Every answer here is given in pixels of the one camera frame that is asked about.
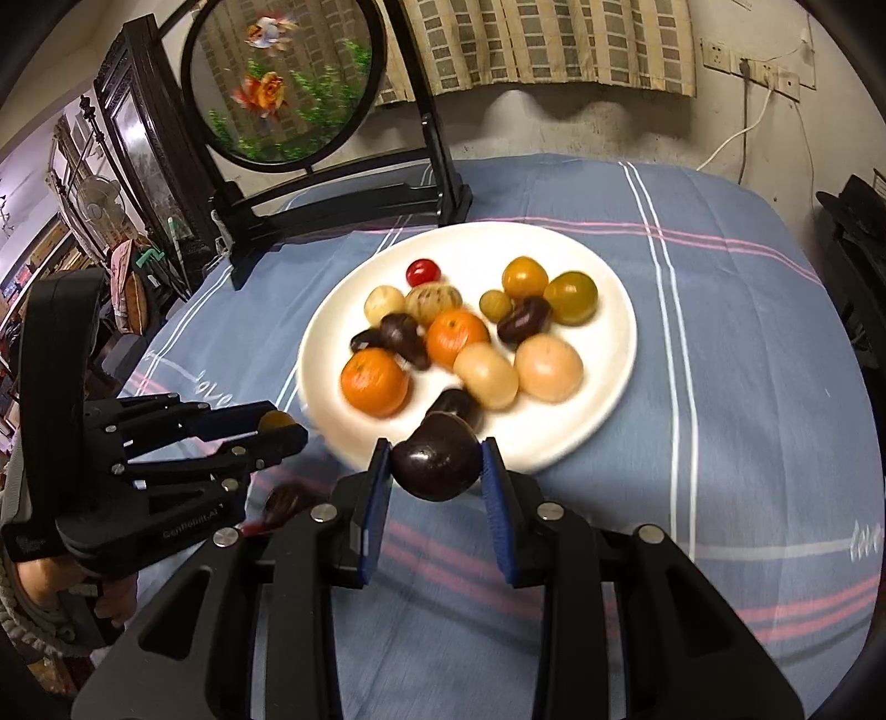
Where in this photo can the beige checked curtain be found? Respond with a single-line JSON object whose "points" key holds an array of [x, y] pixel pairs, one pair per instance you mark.
{"points": [[554, 41]]}

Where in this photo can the person's left hand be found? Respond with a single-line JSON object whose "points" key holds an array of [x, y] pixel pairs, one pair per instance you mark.
{"points": [[38, 574]]}

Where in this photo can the small yellow round fruit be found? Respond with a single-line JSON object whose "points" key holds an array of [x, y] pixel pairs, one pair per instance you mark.
{"points": [[275, 420]]}

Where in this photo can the beige speckled oval fruit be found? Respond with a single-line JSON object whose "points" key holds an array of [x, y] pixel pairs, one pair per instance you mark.
{"points": [[434, 302]]}

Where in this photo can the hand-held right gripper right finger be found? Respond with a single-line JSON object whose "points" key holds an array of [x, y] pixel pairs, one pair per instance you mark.
{"points": [[495, 512]]}

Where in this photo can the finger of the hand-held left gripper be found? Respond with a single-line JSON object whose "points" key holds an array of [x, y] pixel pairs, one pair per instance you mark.
{"points": [[228, 417], [277, 443]]}

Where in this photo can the yellow tomato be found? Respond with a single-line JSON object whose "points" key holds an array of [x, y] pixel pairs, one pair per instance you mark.
{"points": [[525, 277]]}

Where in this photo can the pink bag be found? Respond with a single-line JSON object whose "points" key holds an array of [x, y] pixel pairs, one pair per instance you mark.
{"points": [[128, 284]]}

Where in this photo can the white wall socket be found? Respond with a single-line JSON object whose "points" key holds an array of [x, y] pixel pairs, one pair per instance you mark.
{"points": [[751, 73], [788, 84], [716, 55]]}

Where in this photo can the small pale round fruit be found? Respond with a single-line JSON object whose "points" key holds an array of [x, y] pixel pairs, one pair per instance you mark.
{"points": [[384, 302]]}

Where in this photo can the standing fan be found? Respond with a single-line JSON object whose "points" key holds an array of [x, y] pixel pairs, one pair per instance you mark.
{"points": [[97, 201]]}

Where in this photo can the orange mandarin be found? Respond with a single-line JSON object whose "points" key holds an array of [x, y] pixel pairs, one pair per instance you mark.
{"points": [[457, 338], [374, 381]]}

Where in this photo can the glossy dark chestnut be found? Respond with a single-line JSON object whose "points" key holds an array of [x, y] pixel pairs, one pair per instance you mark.
{"points": [[524, 320], [435, 467]]}

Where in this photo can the dark carved wooden frame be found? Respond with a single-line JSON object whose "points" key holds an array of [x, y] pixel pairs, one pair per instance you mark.
{"points": [[149, 138]]}

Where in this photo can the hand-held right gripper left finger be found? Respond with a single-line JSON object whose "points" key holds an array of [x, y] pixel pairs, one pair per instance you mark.
{"points": [[374, 498]]}

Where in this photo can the red cherry tomato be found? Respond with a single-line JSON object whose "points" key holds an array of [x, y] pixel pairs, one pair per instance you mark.
{"points": [[423, 272], [253, 529]]}

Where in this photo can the green tomato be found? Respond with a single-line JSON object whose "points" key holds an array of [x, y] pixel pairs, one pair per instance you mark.
{"points": [[571, 298]]}

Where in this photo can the large pale round fruit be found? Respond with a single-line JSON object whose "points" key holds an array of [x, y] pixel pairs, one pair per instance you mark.
{"points": [[486, 374], [548, 368]]}

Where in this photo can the blue plaid tablecloth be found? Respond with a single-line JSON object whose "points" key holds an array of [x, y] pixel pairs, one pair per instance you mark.
{"points": [[727, 415]]}

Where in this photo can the small green round fruit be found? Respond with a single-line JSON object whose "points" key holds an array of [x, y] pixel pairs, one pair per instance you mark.
{"points": [[495, 304]]}

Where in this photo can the white round plate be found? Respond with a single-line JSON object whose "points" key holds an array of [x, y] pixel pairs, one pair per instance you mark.
{"points": [[602, 388]]}

